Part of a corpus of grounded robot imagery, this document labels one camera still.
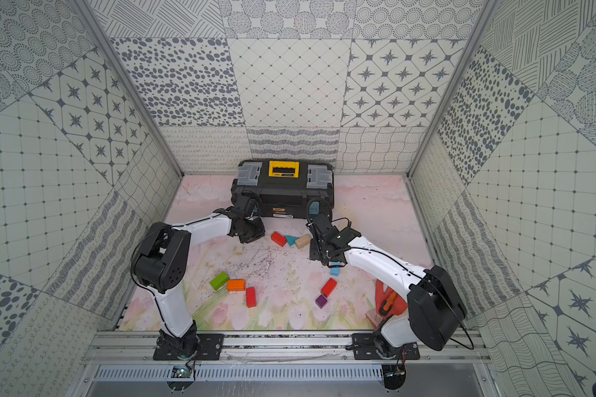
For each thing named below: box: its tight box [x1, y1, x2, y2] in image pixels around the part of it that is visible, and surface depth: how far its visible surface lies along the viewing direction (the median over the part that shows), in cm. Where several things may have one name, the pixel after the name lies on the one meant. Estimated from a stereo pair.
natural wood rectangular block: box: [294, 234, 312, 249], surface depth 98 cm
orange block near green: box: [226, 279, 246, 292], surface depth 88 cm
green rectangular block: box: [210, 271, 230, 292], surface depth 88 cm
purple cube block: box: [314, 294, 328, 310], surface depth 83 cm
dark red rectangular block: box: [245, 286, 257, 309], surface depth 84 cm
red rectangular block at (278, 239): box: [270, 231, 288, 248], surface depth 100 cm
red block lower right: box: [320, 277, 338, 298], surface depth 86 cm
